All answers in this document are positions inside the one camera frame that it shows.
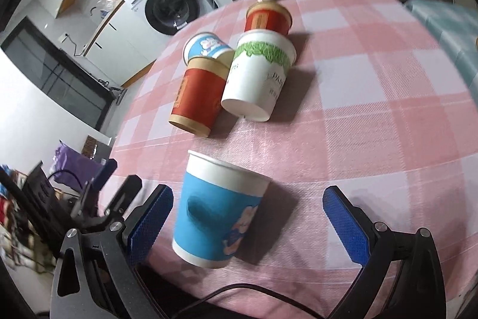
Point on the purple bag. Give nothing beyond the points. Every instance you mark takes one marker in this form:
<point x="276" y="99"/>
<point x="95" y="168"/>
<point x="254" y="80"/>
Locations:
<point x="72" y="169"/>

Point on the pink checked tablecloth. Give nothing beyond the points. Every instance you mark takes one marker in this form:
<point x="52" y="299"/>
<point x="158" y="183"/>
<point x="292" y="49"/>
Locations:
<point x="373" y="105"/>

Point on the large blue paper cup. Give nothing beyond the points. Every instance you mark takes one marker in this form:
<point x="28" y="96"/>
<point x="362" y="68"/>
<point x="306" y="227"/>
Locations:
<point x="218" y="202"/>

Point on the near red paper cup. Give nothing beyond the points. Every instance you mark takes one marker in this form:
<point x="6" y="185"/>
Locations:
<point x="197" y="103"/>

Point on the small blue paper cup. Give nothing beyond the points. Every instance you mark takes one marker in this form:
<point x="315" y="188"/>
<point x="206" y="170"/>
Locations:
<point x="208" y="44"/>

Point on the far red paper cup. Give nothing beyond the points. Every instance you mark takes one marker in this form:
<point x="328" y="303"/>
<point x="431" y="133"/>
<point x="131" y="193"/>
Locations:
<point x="268" y="15"/>

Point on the dark glass door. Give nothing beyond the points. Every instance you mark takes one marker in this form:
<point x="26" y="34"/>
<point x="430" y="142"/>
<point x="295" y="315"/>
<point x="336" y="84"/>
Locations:
<point x="55" y="74"/>

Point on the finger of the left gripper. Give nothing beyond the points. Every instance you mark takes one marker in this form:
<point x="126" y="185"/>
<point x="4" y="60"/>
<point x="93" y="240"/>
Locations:
<point x="116" y="197"/>
<point x="86" y="206"/>

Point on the white kitchen base cabinet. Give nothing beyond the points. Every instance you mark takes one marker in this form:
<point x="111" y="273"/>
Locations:
<point x="126" y="43"/>

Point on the teal checked tablecloth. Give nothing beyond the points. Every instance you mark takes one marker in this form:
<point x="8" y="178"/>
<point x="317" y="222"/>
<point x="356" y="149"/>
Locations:
<point x="455" y="28"/>

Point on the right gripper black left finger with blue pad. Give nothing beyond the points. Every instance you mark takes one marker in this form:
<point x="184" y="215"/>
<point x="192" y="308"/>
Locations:
<point x="96" y="275"/>

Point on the white cup green leaf band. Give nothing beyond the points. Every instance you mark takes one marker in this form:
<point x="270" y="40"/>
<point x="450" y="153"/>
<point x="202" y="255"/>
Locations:
<point x="257" y="75"/>

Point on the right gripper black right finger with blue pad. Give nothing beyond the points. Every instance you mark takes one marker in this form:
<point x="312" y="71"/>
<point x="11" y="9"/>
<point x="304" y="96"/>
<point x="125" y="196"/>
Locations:
<point x="418" y="290"/>

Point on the red paper cup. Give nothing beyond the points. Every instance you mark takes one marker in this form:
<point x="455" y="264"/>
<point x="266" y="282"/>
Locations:
<point x="197" y="103"/>
<point x="268" y="15"/>

